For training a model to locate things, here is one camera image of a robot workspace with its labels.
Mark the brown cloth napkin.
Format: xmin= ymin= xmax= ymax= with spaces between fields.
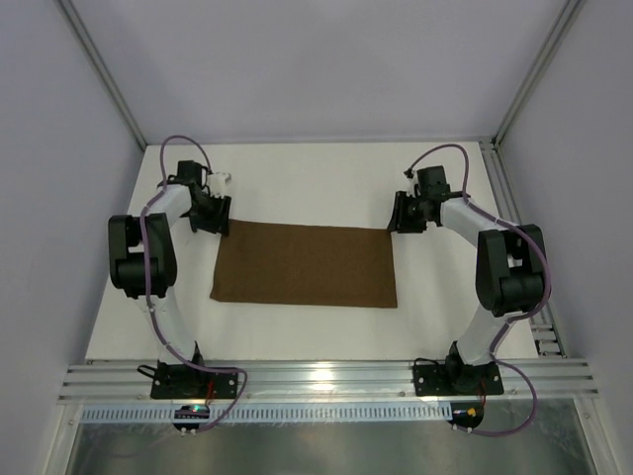
xmin=210 ymin=220 xmax=398 ymax=309

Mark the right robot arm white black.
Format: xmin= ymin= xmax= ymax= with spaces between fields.
xmin=388 ymin=166 xmax=549 ymax=367

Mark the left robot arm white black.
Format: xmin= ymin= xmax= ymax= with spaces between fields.
xmin=108 ymin=160 xmax=231 ymax=369

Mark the left black controller board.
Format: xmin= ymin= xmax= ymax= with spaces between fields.
xmin=172 ymin=404 xmax=210 ymax=435

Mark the black controller board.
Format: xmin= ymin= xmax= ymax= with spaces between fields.
xmin=448 ymin=403 xmax=485 ymax=434
xmin=172 ymin=404 xmax=210 ymax=435

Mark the right black controller board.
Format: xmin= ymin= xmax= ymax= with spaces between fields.
xmin=448 ymin=403 xmax=485 ymax=434

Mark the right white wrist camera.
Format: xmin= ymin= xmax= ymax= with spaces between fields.
xmin=404 ymin=169 xmax=417 ymax=196

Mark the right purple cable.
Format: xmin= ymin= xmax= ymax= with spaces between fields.
xmin=407 ymin=142 xmax=554 ymax=436

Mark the purple cable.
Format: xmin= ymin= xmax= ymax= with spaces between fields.
xmin=407 ymin=142 xmax=554 ymax=436
xmin=139 ymin=134 xmax=248 ymax=436

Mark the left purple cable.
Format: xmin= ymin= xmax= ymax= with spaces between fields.
xmin=139 ymin=134 xmax=248 ymax=436

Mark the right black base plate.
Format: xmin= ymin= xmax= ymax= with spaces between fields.
xmin=411 ymin=358 xmax=504 ymax=396

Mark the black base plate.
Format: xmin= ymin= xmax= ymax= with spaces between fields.
xmin=411 ymin=358 xmax=504 ymax=396
xmin=137 ymin=362 xmax=239 ymax=400

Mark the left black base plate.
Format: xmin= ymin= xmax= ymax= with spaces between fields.
xmin=137 ymin=362 xmax=239 ymax=400

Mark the right aluminium rail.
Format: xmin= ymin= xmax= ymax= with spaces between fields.
xmin=479 ymin=139 xmax=567 ymax=358

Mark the aluminium rail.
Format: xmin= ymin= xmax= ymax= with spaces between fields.
xmin=479 ymin=139 xmax=567 ymax=358
xmin=58 ymin=358 xmax=598 ymax=403

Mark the front aluminium rail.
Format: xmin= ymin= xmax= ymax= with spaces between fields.
xmin=58 ymin=358 xmax=598 ymax=403

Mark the grey slotted cable duct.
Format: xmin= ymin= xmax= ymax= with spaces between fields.
xmin=80 ymin=400 xmax=451 ymax=424

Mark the left aluminium frame post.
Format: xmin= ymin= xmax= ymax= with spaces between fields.
xmin=53 ymin=0 xmax=148 ymax=151

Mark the aluminium frame post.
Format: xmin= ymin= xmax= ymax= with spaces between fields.
xmin=53 ymin=0 xmax=148 ymax=151
xmin=493 ymin=0 xmax=586 ymax=147

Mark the right aluminium frame post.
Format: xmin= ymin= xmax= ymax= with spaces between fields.
xmin=493 ymin=0 xmax=586 ymax=147

